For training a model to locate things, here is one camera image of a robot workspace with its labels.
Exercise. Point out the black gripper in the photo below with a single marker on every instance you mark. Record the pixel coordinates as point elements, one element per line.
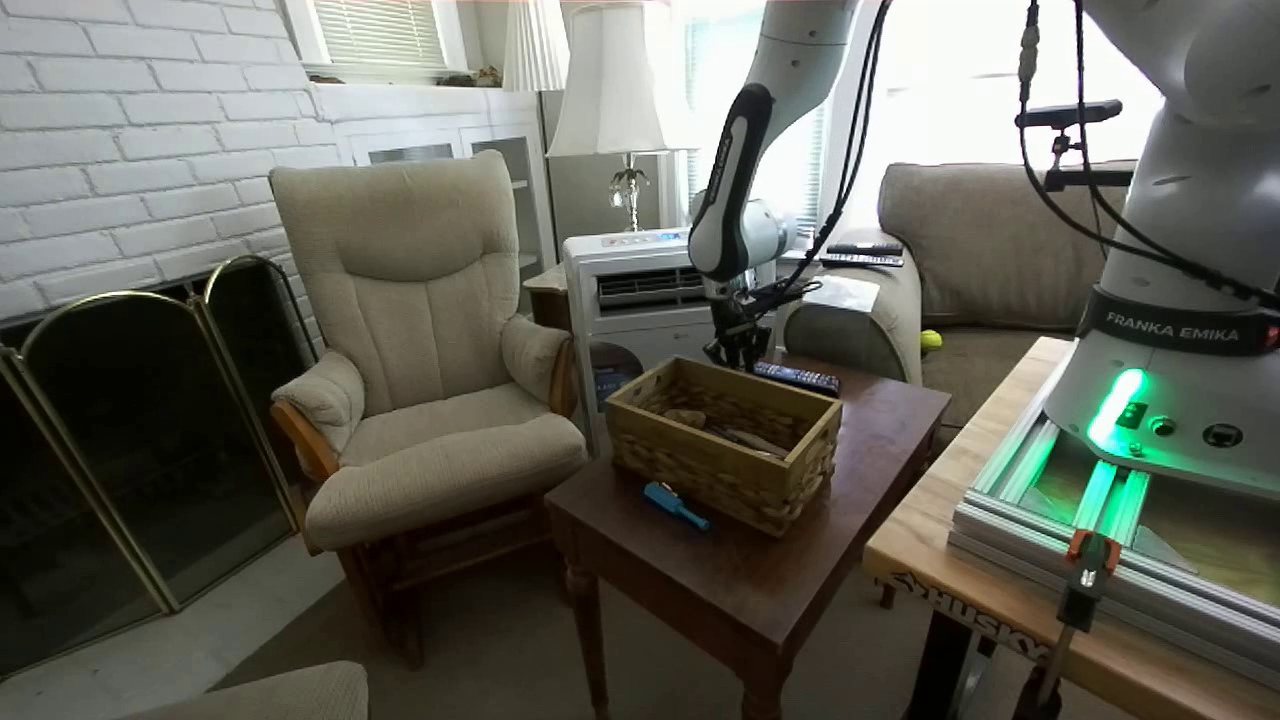
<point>737,326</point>

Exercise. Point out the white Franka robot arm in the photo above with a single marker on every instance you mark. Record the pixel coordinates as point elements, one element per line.
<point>1176,360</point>

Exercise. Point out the large black remote control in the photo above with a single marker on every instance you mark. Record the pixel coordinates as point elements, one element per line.
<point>799,377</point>

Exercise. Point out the white portable air conditioner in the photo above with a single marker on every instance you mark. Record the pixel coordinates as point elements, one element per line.
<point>633,303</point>

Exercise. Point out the woven wicker basket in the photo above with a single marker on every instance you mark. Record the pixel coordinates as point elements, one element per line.
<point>729,443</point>

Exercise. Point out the blue plastic toy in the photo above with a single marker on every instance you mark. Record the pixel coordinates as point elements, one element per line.
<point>674,504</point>

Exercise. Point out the yellow tennis ball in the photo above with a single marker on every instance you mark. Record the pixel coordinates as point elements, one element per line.
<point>928,341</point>

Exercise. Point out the dark wooden side table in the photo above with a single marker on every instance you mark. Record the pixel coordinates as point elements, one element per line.
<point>729,590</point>

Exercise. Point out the white table lamp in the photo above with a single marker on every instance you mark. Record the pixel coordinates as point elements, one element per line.
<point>620,88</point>

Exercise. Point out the light wooden robot table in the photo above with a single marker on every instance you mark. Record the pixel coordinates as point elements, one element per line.
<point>1114,663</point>

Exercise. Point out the beige sofa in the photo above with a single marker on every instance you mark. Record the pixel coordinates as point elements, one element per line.
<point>977,259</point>

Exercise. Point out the beige glider armchair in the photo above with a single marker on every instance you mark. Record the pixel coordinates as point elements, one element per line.
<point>436,415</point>

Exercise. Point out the black brass fireplace screen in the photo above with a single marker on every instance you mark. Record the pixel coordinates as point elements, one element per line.
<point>139,461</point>

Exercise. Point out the black camera stand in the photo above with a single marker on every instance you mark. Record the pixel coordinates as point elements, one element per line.
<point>1068,120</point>

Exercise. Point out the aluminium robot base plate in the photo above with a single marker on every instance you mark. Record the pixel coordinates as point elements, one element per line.
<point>1196,564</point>

